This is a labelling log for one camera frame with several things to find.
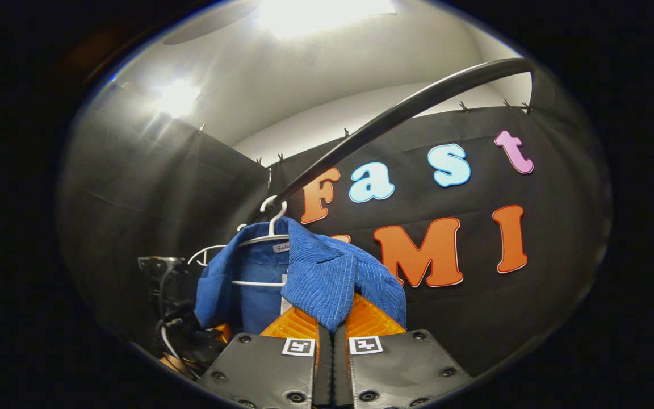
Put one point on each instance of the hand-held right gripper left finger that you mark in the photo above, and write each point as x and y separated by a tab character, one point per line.
323	375

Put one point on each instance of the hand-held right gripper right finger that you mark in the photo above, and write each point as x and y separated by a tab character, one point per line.
341	375

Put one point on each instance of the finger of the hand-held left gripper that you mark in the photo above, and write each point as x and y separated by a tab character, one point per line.
222	332

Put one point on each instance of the white clothes hanger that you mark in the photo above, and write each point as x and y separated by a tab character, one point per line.
272	227

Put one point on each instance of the black clothes rack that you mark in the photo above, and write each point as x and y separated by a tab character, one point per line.
418	102

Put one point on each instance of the black backdrop cloth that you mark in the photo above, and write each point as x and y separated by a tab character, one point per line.
122	199
531	318

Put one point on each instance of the ceiling light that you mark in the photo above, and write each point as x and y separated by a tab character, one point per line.
178	97

